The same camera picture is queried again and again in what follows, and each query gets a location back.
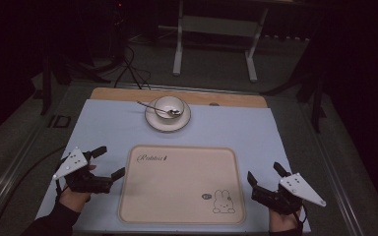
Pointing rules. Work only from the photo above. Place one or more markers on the black rectangular floor frame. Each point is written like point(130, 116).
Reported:
point(59, 121)

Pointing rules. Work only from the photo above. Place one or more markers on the white cup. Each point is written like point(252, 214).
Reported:
point(167, 105)

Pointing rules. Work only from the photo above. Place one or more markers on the beige rabbit print placemat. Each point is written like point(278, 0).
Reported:
point(177, 190)

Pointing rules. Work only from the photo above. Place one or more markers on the white metal stand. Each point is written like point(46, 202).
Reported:
point(216, 26)

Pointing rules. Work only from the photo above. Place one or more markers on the white saucer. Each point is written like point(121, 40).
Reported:
point(169, 126)

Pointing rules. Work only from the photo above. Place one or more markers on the dark metal stand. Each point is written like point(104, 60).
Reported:
point(316, 98)

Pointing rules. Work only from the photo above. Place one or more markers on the metal spoon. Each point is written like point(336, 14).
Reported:
point(157, 108)

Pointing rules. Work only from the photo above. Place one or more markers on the person's left hand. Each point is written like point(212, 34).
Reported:
point(75, 199)

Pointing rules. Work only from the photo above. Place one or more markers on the metal floor rail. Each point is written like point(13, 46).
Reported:
point(336, 177)
point(10, 173)

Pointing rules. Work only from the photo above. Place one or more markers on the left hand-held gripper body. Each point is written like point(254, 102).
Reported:
point(70, 163)

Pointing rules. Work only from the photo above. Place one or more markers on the person's right hand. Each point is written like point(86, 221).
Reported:
point(280, 221)

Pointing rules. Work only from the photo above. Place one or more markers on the light blue table cloth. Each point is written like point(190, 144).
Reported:
point(111, 131)

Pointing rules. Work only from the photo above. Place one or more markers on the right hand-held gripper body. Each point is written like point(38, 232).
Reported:
point(300, 189)

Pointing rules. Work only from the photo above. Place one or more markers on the dark tripod stand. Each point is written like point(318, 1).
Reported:
point(47, 85)

